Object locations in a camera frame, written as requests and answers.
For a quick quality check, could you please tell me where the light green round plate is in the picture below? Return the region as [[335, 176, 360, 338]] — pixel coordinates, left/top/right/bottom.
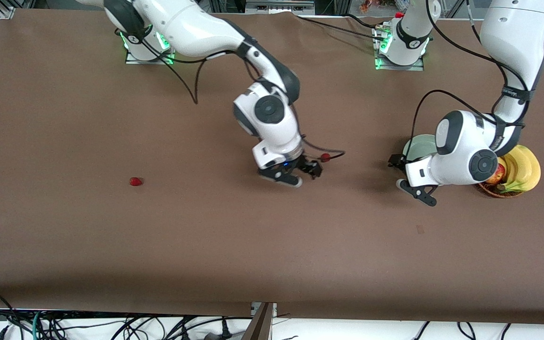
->
[[402, 134, 439, 162]]

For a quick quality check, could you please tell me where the brown table cover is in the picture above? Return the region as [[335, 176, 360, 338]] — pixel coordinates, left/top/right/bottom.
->
[[0, 8, 544, 325]]

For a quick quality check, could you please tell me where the brown wicker basket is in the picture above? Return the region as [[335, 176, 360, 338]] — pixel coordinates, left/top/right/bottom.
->
[[476, 182, 523, 198]]

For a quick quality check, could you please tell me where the red yellow apple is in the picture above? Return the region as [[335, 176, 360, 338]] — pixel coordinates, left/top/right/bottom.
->
[[485, 163, 507, 185]]

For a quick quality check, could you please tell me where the yellow banana bunch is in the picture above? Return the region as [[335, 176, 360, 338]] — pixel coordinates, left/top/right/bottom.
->
[[498, 144, 542, 193]]

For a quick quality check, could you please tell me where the grey equipment box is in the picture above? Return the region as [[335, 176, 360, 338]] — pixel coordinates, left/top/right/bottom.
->
[[245, 0, 316, 15]]

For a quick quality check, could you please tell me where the brown wooden bar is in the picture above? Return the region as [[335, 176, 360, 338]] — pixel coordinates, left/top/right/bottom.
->
[[241, 302, 275, 340]]

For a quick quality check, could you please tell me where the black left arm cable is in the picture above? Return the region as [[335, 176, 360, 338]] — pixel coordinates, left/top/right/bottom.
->
[[413, 0, 535, 156]]

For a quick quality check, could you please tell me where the black cable on table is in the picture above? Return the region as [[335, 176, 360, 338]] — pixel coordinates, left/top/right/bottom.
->
[[343, 13, 379, 28], [296, 16, 386, 41]]

